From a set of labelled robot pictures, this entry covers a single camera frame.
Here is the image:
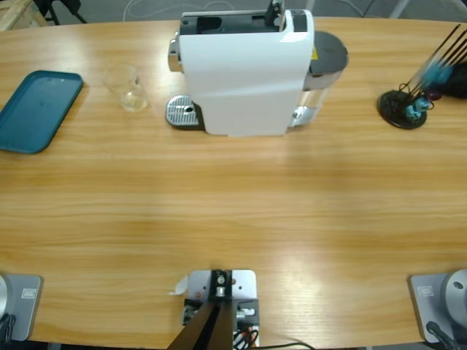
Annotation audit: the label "white block with dark post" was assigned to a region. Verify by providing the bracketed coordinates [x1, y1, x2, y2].
[167, 268, 262, 350]

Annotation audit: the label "black stand legs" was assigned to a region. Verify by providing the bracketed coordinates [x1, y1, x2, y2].
[38, 0, 88, 26]

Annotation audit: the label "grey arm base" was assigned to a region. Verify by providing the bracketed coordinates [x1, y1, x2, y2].
[406, 268, 467, 346]
[0, 273, 45, 343]

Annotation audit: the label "clear glass cup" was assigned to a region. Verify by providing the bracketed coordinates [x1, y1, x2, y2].
[101, 63, 150, 113]

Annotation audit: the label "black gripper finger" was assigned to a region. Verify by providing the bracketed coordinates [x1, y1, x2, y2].
[442, 79, 467, 100]
[447, 63, 467, 82]

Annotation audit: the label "clear water tank grey lid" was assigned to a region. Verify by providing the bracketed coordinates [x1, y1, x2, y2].
[291, 31, 350, 128]

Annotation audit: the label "grey coffee machine lever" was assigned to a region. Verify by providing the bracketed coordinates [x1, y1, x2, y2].
[264, 0, 285, 29]

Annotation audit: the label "black capsule holder with rods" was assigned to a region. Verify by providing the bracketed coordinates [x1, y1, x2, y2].
[377, 23, 467, 129]

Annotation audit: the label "wooden crate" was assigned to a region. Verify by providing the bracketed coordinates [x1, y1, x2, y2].
[0, 0, 41, 33]

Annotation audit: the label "teal plastic tray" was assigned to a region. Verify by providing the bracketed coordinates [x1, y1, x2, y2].
[0, 69, 85, 155]

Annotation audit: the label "black base cable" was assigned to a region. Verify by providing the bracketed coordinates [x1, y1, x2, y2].
[425, 320, 459, 350]
[0, 313, 18, 346]

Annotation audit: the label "white capsule coffee machine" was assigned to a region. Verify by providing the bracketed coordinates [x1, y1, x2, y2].
[167, 9, 315, 139]

